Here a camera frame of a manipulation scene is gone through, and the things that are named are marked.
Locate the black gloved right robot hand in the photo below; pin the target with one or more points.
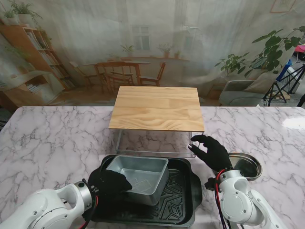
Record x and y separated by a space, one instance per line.
214 155

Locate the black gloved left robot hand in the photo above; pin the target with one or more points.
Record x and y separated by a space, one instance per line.
107 183

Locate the round stainless steel tray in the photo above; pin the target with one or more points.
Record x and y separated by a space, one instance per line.
247 167

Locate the silver rectangular baking tray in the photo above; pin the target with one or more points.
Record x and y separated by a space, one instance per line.
147 181

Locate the large black patterned baking tray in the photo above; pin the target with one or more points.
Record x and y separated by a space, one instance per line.
181 200

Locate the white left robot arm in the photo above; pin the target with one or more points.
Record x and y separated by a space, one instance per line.
47 207

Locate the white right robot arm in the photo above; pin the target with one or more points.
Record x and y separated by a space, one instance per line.
238 202

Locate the black tripod stand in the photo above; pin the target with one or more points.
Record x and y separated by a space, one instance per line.
277 90

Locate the blue board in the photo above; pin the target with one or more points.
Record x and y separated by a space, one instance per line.
284 70

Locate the printed room scene backdrop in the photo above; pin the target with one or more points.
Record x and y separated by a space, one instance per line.
152 35

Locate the pink object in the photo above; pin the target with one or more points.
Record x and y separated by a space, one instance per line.
301 48

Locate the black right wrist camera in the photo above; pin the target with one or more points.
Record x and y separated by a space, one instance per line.
210 184

